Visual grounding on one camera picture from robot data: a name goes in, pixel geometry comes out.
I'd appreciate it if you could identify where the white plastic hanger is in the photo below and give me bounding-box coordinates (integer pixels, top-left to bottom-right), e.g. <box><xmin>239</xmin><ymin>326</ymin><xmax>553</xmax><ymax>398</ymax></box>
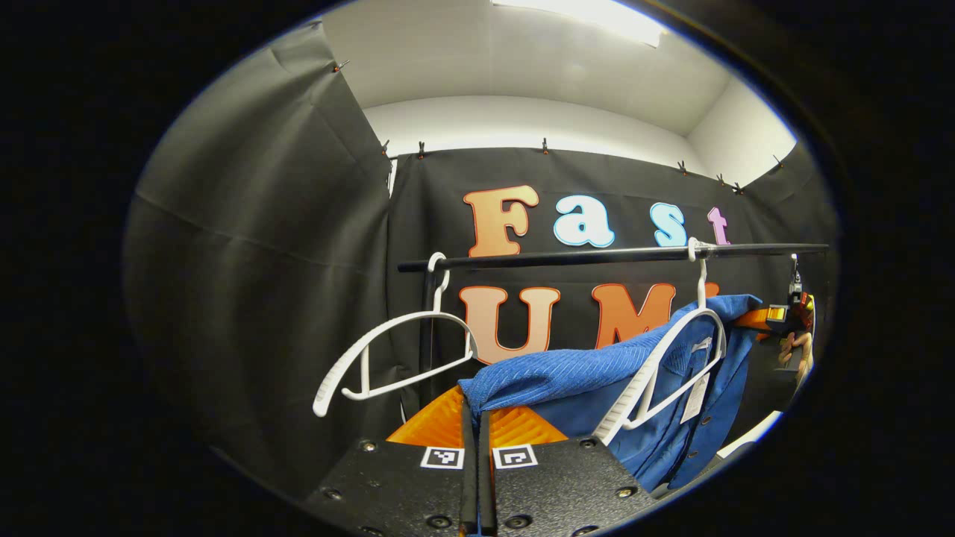
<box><xmin>593</xmin><ymin>237</ymin><xmax>729</xmax><ymax>447</ymax></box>
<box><xmin>312</xmin><ymin>252</ymin><xmax>480</xmax><ymax>418</ymax></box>

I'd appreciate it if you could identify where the black clothes rack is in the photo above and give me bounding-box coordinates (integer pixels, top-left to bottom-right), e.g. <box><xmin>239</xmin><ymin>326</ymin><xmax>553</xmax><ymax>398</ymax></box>
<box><xmin>397</xmin><ymin>242</ymin><xmax>830</xmax><ymax>407</ymax></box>

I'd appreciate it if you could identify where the blue shirt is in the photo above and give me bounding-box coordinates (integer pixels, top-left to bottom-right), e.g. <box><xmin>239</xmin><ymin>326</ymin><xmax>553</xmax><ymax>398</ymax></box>
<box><xmin>457</xmin><ymin>293</ymin><xmax>765</xmax><ymax>493</ymax></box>

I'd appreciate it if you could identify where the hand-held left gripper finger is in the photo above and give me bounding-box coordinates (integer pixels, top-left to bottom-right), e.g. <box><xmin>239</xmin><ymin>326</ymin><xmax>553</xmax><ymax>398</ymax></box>
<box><xmin>302</xmin><ymin>384</ymin><xmax>479</xmax><ymax>537</ymax></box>
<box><xmin>478</xmin><ymin>406</ymin><xmax>662</xmax><ymax>537</ymax></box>

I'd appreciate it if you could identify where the black backdrop cloth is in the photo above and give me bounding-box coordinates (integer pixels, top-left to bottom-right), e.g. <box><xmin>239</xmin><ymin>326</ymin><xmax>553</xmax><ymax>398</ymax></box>
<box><xmin>123</xmin><ymin>22</ymin><xmax>840</xmax><ymax>500</ymax></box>

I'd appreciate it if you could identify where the row of small cloth clamps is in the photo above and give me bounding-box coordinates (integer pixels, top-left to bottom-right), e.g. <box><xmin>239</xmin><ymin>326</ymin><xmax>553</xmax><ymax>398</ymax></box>
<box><xmin>332</xmin><ymin>60</ymin><xmax>784</xmax><ymax>196</ymax></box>

